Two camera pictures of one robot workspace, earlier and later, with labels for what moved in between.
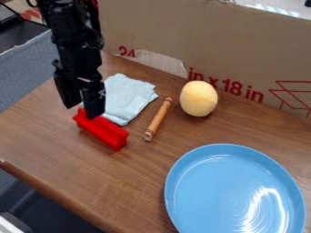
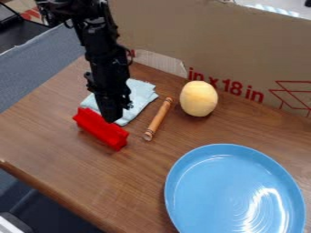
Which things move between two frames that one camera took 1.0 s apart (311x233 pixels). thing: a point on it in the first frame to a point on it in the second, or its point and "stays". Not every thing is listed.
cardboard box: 248,50 stays
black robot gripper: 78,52 to 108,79
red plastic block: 101,129 stays
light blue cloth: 128,96 stays
